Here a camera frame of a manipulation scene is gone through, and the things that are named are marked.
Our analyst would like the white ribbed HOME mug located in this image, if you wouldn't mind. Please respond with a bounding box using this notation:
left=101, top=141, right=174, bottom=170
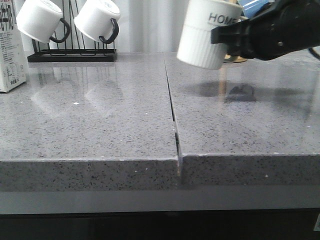
left=177, top=0, right=243, bottom=70

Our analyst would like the white mug black handle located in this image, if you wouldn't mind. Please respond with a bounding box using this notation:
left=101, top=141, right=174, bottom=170
left=16, top=0, right=71, bottom=44
left=74, top=0, right=121, bottom=44

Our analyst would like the black wire mug rack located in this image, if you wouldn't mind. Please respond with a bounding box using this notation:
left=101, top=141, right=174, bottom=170
left=27, top=0, right=117, bottom=63

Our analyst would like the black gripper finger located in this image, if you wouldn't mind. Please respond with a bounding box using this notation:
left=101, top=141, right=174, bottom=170
left=211, top=20, right=252, bottom=58

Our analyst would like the white mug black handle left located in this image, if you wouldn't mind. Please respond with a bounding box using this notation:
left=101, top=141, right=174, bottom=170
left=16, top=0, right=71, bottom=44

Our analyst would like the blue enamel mug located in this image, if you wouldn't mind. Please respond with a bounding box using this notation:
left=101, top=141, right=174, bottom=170
left=237, top=0, right=268, bottom=18

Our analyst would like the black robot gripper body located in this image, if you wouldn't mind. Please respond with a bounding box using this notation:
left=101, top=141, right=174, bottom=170
left=249, top=0, right=320, bottom=61

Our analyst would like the grey cabinet front panel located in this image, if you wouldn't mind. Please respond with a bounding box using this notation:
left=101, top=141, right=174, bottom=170
left=0, top=185, right=320, bottom=215

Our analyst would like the white mug black handle right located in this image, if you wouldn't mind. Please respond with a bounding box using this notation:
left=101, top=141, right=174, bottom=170
left=74, top=0, right=121, bottom=44

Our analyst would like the white blue milk carton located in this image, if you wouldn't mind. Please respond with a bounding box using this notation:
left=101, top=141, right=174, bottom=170
left=0, top=0, right=28, bottom=93

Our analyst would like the wooden mug tree stand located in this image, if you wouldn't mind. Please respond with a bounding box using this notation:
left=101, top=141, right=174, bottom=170
left=223, top=13, right=248, bottom=64

